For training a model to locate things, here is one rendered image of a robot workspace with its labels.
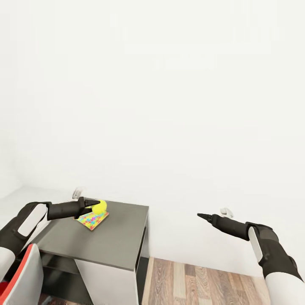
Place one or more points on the desk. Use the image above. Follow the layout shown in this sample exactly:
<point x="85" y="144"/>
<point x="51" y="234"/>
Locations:
<point x="104" y="266"/>

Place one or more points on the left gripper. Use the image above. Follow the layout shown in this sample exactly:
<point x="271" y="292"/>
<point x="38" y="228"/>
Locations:
<point x="77" y="208"/>

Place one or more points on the jigsaw puzzle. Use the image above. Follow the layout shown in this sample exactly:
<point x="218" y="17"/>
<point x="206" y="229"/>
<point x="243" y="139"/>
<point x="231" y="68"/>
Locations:
<point x="91" y="220"/>

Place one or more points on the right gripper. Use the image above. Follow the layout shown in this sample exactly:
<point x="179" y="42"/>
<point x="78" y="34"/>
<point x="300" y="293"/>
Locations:
<point x="225" y="225"/>

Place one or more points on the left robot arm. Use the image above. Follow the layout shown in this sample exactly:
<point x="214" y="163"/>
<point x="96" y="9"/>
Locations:
<point x="15" y="234"/>

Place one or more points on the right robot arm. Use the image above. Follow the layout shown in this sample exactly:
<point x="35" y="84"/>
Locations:
<point x="285" y="285"/>

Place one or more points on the tennis ball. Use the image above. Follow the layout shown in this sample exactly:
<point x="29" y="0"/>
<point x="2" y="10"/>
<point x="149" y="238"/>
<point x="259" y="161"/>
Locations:
<point x="99" y="208"/>

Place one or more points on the swivel chair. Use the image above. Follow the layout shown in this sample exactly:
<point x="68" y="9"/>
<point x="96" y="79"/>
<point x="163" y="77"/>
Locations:
<point x="26" y="286"/>

